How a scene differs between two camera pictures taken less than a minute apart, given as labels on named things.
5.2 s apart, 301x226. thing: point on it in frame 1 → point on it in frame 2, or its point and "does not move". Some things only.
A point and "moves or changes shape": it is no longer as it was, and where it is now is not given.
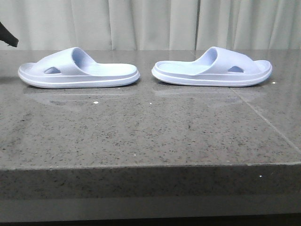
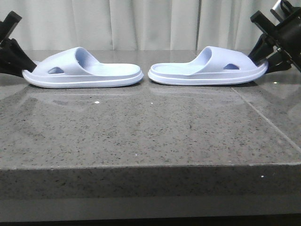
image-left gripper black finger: (7, 36) → (11, 50)
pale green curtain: (152, 24) does not move
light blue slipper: (218, 67) moves or changes shape
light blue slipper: (75, 68) does not move
